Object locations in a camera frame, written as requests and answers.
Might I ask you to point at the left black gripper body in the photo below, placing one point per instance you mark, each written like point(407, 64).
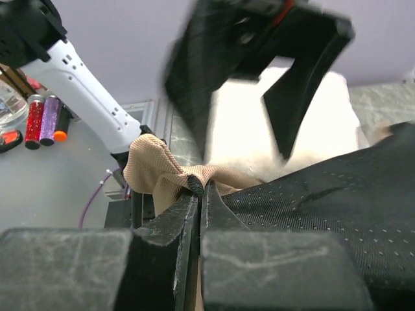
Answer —
point(239, 39)

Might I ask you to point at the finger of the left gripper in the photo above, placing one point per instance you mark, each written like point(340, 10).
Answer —
point(192, 74)
point(288, 100)

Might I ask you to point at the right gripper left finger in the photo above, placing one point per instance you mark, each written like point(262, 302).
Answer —
point(154, 267)

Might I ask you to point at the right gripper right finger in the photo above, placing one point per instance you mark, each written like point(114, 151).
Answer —
point(243, 269)

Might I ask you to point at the tan fabric pet tent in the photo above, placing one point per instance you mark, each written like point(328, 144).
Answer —
point(366, 197)

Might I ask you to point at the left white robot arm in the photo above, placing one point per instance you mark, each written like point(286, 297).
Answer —
point(34, 40)

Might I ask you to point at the white fluffy cushion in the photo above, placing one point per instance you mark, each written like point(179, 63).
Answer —
point(268, 136)

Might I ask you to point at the black orange marker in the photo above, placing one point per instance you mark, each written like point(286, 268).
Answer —
point(62, 125)

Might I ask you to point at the purple glitter tube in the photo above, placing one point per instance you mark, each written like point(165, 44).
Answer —
point(50, 116)

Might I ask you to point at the red glitter tube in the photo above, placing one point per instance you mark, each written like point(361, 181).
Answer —
point(34, 122)

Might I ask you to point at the aluminium frame rail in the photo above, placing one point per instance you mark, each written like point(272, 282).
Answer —
point(156, 114)

